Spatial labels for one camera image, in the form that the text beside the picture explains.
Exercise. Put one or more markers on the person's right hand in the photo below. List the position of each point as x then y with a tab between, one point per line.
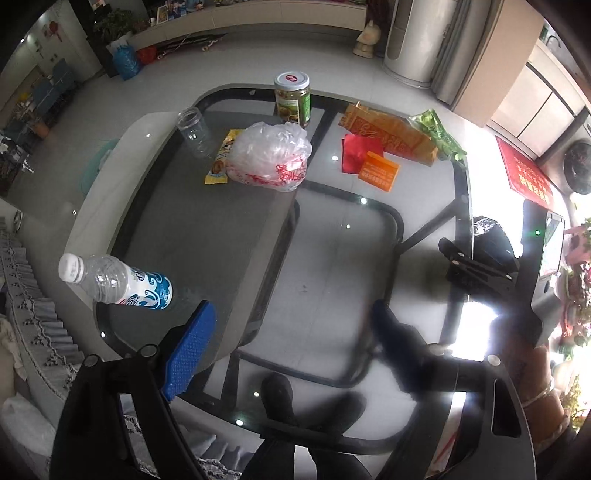
531	369

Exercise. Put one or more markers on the dark shoe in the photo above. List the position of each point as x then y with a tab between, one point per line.
277	397
344	413

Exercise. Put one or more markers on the red door mat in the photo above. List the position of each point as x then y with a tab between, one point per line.
524	173

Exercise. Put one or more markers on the green snack packet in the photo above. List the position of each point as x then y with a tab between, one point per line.
441	136

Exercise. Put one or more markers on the blue water jug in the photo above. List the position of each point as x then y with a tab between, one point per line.
125	64

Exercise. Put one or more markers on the washing machine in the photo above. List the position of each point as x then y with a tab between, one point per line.
579	166

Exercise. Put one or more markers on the person's dark trousers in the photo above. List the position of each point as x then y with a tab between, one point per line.
286	461

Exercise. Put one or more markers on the person's right forearm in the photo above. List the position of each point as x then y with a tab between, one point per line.
549	417

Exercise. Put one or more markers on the yellow snack wrapper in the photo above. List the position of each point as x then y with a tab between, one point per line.
219	164

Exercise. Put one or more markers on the glass coffee table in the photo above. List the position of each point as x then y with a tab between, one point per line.
207	240

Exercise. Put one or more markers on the white red-printed plastic bag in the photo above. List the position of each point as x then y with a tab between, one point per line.
270	154

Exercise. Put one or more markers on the clear plastic jar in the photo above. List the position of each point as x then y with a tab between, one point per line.
196	134

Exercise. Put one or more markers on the white standing air conditioner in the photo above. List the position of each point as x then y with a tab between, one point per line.
411	46

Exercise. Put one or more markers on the green potted plant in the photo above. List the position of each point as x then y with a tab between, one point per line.
113	25

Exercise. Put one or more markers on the red knot wall ornament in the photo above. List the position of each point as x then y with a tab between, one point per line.
53	31

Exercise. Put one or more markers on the beige television cabinet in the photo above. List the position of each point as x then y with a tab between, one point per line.
258	23

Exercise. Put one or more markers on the black longboard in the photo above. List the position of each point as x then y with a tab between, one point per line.
194	44

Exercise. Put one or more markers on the potted flowering plants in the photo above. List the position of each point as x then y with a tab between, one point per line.
579	286

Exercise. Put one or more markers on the teal round stool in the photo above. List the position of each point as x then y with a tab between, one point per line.
97	168

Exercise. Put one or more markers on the cream rabbit figure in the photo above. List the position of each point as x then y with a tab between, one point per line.
367	39

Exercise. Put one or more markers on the orange paper bag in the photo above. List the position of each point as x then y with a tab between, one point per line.
392	134

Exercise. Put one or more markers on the red plastic bag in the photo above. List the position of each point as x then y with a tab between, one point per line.
147	55

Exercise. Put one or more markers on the green label pickle jar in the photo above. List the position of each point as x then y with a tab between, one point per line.
293	104

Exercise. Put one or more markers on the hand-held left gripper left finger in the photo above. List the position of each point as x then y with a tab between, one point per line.
189	350

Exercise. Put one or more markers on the white sideboard cabinet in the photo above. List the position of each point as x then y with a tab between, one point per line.
540	97

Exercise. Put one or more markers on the grey sofa with lace cover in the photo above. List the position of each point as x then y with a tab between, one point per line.
41	332

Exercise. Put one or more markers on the blue label water bottle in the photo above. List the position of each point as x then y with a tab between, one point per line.
138	288

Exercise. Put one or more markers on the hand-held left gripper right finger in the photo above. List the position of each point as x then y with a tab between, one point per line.
397	341

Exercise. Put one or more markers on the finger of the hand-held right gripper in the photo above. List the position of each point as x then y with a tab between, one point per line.
475	270

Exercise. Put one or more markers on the blue dining chair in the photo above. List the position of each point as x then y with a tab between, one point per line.
46	94
63	76

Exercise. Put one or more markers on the red and orange envelopes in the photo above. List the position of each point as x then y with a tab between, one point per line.
358	154

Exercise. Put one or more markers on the olive trash bin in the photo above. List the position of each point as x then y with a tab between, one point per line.
494	244

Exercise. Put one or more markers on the dark red hanging cloth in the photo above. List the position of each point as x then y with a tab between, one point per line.
376	11

